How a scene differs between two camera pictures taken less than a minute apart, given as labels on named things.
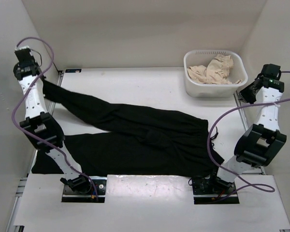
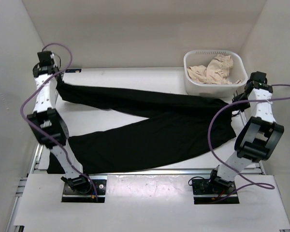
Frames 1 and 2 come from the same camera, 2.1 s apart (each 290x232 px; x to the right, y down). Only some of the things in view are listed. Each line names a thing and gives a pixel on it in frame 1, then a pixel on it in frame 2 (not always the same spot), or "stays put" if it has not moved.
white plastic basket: x=213 y=73 stays put
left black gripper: x=44 y=77 → x=59 y=80
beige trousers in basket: x=215 y=73 stays put
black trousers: x=134 y=146 → x=180 y=124
